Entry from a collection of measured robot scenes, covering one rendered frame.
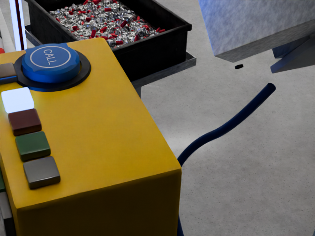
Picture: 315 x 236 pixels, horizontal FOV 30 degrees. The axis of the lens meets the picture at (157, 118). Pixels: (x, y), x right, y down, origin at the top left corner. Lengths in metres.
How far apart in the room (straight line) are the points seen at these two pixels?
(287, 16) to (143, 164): 0.39
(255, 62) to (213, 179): 0.72
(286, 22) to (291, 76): 1.70
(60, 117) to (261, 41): 0.39
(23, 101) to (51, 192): 0.08
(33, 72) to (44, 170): 0.10
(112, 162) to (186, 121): 1.75
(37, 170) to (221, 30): 0.43
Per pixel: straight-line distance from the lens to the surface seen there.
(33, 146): 0.35
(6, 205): 0.35
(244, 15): 0.72
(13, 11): 0.67
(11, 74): 0.41
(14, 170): 0.35
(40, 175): 0.33
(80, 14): 0.96
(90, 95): 0.40
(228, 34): 0.72
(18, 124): 0.37
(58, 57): 0.42
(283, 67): 0.85
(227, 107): 2.18
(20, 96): 0.39
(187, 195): 1.82
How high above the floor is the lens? 1.31
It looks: 39 degrees down
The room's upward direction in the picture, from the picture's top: 2 degrees clockwise
